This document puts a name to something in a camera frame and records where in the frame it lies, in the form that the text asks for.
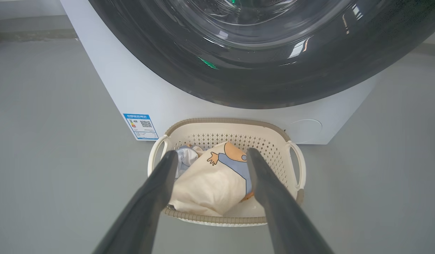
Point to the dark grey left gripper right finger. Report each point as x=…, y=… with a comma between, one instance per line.
x=281, y=215

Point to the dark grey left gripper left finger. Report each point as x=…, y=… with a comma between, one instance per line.
x=147, y=211

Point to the cream cartoon print shirt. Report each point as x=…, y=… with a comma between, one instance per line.
x=207, y=187

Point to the blue dog-print garment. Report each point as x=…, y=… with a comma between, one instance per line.
x=185, y=158

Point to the dark round washing machine door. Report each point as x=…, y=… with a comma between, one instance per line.
x=260, y=81

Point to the cream perforated laundry basket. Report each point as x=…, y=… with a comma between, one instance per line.
x=274, y=155

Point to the white front-load washing machine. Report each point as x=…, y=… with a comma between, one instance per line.
x=139, y=88

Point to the blue energy label sticker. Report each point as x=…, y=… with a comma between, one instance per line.
x=141, y=127

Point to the round white filter cover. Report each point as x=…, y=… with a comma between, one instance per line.
x=305, y=131

